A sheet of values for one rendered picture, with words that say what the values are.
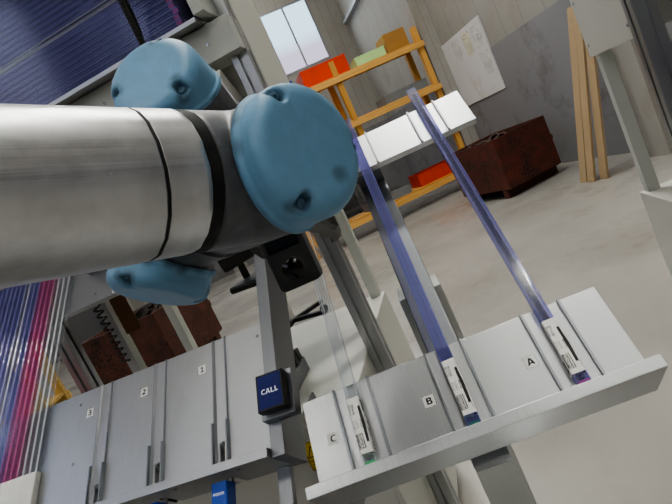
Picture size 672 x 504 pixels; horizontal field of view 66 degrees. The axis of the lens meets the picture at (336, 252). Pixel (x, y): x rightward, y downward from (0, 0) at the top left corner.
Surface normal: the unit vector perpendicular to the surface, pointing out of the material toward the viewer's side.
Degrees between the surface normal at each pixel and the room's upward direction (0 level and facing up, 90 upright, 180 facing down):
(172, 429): 44
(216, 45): 90
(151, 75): 58
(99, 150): 85
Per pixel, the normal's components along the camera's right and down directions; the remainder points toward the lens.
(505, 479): -0.06, 0.18
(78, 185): 0.69, 0.03
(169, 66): -0.29, -0.32
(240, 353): -0.42, -0.48
